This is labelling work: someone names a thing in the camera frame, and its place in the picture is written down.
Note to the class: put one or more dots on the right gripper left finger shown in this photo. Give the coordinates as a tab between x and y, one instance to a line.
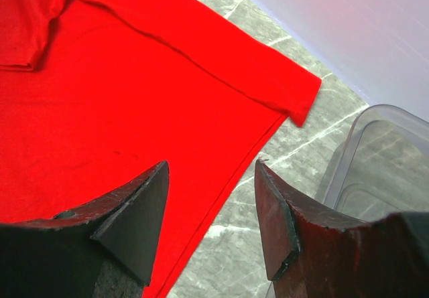
103	248

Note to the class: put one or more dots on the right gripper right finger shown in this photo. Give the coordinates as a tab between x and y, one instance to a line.
311	250

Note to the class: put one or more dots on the red t shirt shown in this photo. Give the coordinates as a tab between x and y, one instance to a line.
94	92

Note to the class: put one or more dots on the clear plastic bin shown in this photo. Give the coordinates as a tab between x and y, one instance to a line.
381	168

